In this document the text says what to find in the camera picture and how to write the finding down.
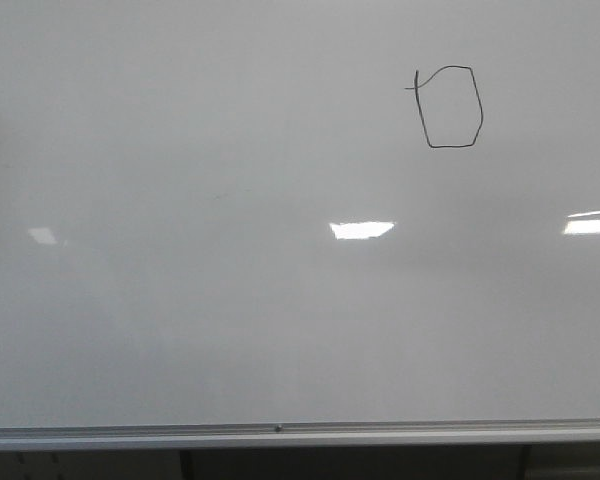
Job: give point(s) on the white whiteboard with aluminium frame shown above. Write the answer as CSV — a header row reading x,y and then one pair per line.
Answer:
x,y
298,223

